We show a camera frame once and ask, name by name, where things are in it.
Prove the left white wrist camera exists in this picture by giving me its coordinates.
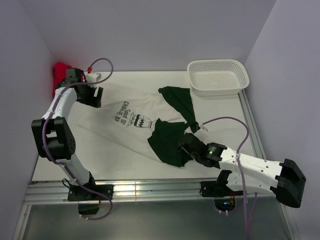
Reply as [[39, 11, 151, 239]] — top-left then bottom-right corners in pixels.
[[85, 72, 101, 83]]

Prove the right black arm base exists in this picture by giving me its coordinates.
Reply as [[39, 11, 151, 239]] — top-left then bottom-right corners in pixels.
[[199, 180, 243, 212]]

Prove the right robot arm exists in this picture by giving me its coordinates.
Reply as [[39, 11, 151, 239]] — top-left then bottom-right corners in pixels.
[[177, 133, 307, 208]]

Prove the dark green t-shirt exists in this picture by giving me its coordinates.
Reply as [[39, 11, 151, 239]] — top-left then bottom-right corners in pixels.
[[147, 86, 200, 168]]

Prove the aluminium rail frame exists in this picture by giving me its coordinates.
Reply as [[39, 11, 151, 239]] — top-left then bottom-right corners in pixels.
[[14, 89, 303, 240]]

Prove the red t-shirt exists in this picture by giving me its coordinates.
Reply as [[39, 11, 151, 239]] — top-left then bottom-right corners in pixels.
[[52, 62, 72, 97]]

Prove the white printed t-shirt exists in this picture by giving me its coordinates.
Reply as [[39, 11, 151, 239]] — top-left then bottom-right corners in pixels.
[[77, 83, 184, 162]]

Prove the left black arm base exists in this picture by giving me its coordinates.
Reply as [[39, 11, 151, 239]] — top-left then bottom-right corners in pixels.
[[61, 178, 114, 220]]

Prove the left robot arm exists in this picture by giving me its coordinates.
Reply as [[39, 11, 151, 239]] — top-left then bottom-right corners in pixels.
[[31, 68, 103, 200]]

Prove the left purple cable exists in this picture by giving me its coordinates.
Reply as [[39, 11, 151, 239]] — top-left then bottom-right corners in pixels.
[[41, 58, 115, 221]]

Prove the white perforated plastic basket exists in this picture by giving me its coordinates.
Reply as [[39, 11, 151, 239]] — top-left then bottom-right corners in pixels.
[[186, 59, 250, 97]]

